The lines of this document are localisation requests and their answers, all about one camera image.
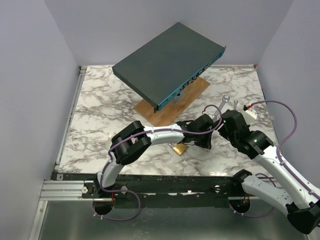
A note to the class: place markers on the wooden board stand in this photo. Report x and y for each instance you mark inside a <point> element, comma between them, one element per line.
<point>175,107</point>

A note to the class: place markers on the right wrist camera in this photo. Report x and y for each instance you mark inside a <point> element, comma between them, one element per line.
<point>249,114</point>

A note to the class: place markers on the small silver wrench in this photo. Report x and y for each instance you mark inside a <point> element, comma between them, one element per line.
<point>235,103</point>

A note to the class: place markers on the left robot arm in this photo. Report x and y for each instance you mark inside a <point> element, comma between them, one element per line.
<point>129,144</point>

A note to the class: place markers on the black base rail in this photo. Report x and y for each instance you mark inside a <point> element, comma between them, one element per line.
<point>151,191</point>

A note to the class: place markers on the dark network switch box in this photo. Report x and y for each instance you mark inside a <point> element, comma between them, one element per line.
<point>159,70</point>

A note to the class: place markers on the large silver wrench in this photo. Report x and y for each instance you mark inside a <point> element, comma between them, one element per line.
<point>225,99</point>

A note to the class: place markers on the large brass padlock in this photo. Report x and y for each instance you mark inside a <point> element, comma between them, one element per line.
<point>179,149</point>

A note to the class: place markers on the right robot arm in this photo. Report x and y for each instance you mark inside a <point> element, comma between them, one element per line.
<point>297,198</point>

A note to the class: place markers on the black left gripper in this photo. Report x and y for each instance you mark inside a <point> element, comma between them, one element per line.
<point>207,144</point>

